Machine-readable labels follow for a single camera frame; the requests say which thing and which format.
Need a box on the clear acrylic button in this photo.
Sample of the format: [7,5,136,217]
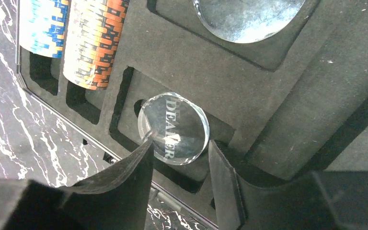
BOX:
[192,0,305,44]

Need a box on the orange grey poker chip stack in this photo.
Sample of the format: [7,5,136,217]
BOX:
[63,0,129,91]

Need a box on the clear dealer button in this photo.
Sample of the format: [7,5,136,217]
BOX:
[138,92,210,165]

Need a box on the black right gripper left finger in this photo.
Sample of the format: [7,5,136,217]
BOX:
[0,141,153,230]

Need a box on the black poker set case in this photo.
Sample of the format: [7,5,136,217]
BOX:
[15,0,368,230]

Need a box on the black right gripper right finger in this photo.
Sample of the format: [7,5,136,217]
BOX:
[208,140,368,230]

